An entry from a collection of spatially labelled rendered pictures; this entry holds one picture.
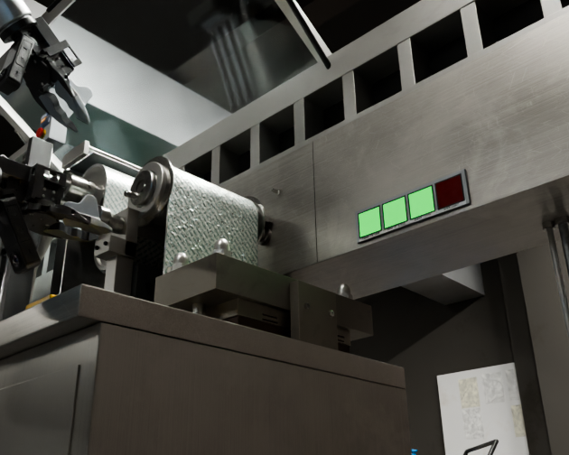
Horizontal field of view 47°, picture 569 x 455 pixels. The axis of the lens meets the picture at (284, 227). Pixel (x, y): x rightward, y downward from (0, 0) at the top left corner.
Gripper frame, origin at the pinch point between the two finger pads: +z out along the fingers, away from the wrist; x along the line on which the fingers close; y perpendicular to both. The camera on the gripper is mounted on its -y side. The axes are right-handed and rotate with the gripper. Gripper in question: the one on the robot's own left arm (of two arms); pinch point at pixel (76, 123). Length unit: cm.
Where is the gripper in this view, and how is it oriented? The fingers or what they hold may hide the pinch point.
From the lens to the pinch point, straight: 131.1
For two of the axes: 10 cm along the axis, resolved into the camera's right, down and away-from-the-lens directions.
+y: 4.3, -5.1, 7.4
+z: 5.4, 8.1, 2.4
